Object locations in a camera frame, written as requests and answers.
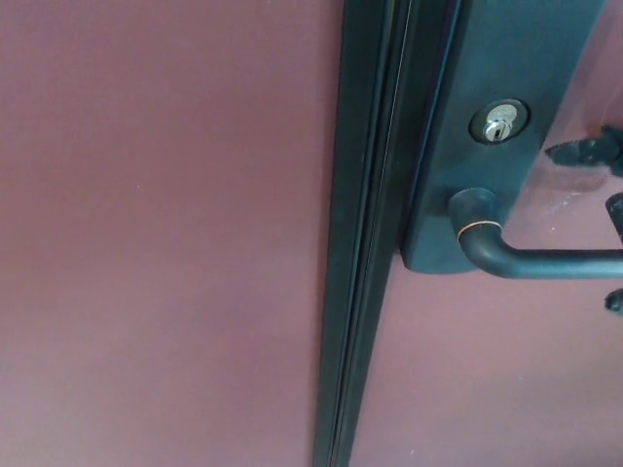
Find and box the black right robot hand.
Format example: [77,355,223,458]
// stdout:
[543,125,623,318]

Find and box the dark green door lever handle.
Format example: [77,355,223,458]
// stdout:
[448,187,623,280]

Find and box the black rubber door seal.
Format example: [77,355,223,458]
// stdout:
[315,0,472,467]

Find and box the silver lock cylinder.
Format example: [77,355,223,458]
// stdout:
[467,98,532,145]

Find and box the dark green lock plate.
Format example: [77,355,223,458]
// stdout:
[400,0,610,276]

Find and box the maroon door leaf with handle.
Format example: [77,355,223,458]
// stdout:
[348,0,623,467]

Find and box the maroon door leaf without handle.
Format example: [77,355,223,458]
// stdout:
[0,0,348,467]

